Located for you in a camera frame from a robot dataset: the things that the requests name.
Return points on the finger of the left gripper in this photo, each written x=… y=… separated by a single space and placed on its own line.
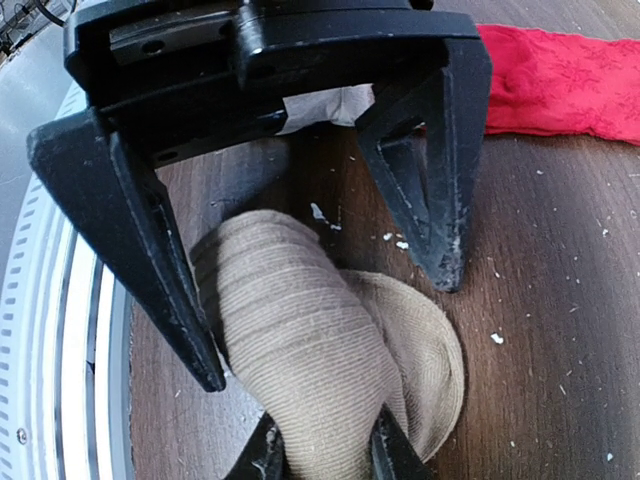
x=114 y=199
x=422 y=141

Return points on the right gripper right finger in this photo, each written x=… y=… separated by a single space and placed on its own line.
x=393 y=457

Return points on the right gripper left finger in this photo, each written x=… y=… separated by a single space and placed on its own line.
x=263 y=457

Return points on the metal base rail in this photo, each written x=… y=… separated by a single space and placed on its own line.
x=65 y=319

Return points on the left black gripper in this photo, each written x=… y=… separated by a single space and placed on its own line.
x=176 y=79

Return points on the red and beige sock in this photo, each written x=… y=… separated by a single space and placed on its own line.
x=547 y=84

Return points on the tan brown sock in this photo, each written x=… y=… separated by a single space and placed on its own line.
x=323 y=349

